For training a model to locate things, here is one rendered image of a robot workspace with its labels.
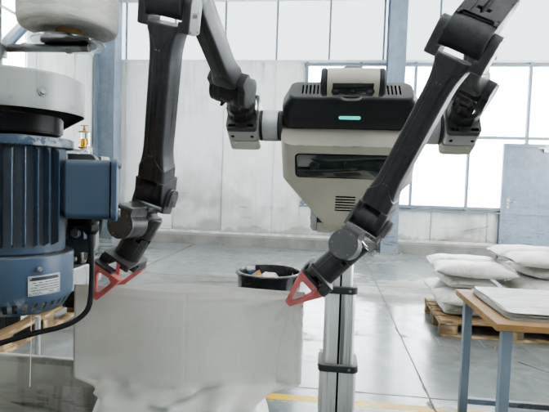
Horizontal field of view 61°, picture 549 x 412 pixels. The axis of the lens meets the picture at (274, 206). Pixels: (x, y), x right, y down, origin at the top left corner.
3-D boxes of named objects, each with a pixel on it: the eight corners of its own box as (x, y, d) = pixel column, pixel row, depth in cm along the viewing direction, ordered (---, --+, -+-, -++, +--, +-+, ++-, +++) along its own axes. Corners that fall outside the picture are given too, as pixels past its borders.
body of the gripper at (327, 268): (304, 271, 93) (331, 247, 92) (306, 262, 103) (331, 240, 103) (325, 296, 93) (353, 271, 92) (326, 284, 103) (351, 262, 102)
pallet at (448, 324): (547, 318, 466) (548, 304, 465) (596, 348, 380) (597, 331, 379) (421, 311, 480) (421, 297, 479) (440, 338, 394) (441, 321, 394)
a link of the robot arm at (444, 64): (506, 38, 78) (448, 14, 82) (502, 36, 74) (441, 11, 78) (390, 238, 99) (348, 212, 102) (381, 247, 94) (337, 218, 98)
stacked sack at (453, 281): (475, 278, 464) (475, 265, 463) (499, 294, 398) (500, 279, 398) (430, 275, 469) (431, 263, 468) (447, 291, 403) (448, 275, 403)
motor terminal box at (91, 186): (120, 230, 78) (121, 160, 77) (120, 238, 68) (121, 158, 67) (66, 231, 75) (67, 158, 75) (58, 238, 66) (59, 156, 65)
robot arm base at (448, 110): (443, 100, 130) (446, 136, 124) (450, 80, 122) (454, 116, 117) (475, 100, 129) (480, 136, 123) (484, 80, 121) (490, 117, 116)
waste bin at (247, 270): (302, 349, 357) (305, 266, 353) (297, 377, 306) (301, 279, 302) (240, 345, 362) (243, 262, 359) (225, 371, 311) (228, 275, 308)
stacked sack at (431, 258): (495, 267, 464) (495, 254, 463) (507, 275, 422) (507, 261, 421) (425, 262, 478) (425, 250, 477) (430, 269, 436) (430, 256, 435)
